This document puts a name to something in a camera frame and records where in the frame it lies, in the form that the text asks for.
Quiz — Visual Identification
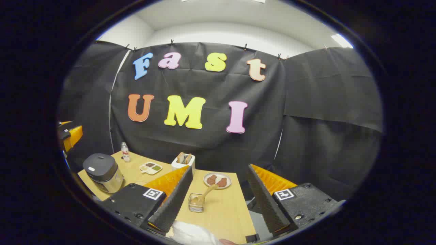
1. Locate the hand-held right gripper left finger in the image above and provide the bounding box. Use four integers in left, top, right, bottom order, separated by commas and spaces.
96, 165, 194, 236

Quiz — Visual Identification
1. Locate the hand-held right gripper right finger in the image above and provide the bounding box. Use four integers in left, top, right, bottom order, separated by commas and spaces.
246, 164, 346, 238

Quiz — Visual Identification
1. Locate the wooden spoon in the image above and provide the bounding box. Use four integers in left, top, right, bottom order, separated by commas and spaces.
190, 184, 218, 206

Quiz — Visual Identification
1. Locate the dark grey rice cooker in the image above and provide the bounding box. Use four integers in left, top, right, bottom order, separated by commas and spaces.
83, 153, 124, 194

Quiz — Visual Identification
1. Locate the white tissue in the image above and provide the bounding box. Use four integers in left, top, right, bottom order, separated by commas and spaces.
169, 220, 222, 245

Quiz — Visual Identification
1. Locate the white toaster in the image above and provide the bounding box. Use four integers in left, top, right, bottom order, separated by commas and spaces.
171, 152, 196, 176

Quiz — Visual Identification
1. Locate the white divided grain dish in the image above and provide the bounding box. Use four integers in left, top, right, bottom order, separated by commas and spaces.
139, 162, 163, 175

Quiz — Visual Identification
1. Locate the round plate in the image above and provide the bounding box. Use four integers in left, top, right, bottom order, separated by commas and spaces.
203, 173, 232, 190

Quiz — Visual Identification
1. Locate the black backdrop cloth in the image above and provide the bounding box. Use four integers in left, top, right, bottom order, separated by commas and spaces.
58, 41, 384, 205

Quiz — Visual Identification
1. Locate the ceiling light panel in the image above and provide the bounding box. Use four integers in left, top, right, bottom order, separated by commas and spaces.
332, 33, 354, 49

